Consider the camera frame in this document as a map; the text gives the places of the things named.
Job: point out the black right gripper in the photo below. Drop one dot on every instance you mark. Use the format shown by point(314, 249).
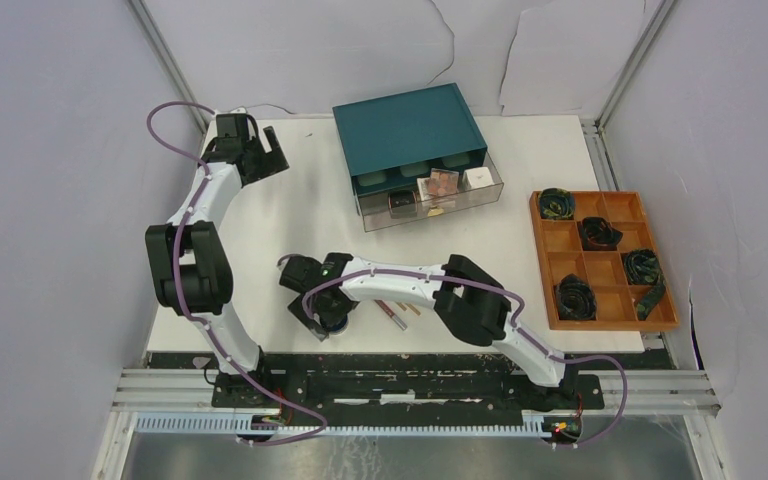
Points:
point(296, 306)

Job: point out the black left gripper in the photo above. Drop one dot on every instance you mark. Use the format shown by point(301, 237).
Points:
point(272, 162)

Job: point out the black square powder compact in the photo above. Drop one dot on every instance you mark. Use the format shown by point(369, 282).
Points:
point(402, 204)

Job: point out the eyeshadow palette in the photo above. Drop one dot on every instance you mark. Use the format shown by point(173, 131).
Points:
point(443, 182)

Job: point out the brown square blush compact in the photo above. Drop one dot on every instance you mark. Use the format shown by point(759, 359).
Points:
point(430, 202)

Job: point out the clear acrylic drawer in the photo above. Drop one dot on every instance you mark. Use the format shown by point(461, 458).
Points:
point(371, 190)

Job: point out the white cube box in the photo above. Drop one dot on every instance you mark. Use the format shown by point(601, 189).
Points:
point(477, 178)

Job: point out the round blue tin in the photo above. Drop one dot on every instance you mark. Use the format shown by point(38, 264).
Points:
point(339, 328)

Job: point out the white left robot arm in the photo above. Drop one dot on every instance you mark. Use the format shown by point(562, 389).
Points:
point(190, 271)

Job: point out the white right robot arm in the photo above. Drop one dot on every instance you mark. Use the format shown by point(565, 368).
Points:
point(474, 307)

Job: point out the red silver lip pencil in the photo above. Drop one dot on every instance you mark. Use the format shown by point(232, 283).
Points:
point(392, 315)

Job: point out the teal drawer organizer box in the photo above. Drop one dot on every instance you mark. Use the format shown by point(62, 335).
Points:
point(390, 141)

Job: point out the rolled dark tie top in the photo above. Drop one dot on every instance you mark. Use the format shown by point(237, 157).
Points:
point(556, 204)

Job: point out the rolled dark tie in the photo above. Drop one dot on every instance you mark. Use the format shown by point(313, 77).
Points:
point(556, 204)
point(574, 299)
point(642, 268)
point(597, 234)

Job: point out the rolled dark tie bottom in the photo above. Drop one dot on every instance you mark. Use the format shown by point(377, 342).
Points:
point(574, 299)

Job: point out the orange compartment tray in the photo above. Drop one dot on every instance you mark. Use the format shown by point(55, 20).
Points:
point(560, 253)

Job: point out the rolled dark tie middle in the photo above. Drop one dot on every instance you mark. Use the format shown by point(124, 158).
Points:
point(597, 234)

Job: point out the rolled dark tie right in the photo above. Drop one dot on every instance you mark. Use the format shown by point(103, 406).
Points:
point(642, 268)

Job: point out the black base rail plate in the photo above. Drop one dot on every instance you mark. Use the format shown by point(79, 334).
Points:
point(379, 390)

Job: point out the aluminium frame rail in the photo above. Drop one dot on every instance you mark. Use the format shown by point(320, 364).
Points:
point(163, 54)

